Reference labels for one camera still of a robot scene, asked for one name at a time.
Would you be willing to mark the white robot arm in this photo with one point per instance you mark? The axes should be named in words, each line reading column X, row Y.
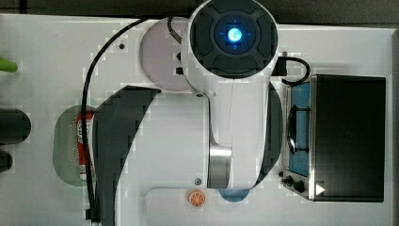
column 211, row 135

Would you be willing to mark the lilac round plate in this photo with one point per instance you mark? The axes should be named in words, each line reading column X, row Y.
column 158, row 55

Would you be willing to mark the orange slice toy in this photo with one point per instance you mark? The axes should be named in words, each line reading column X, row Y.
column 196, row 198

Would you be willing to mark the blue round object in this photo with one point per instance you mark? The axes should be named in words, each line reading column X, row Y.
column 233, row 195

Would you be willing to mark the black toaster oven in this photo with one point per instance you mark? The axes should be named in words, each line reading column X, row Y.
column 335, row 138

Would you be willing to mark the black pot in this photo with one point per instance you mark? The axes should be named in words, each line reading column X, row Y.
column 15, row 126

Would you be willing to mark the green pear toy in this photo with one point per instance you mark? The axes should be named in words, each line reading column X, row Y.
column 8, row 66

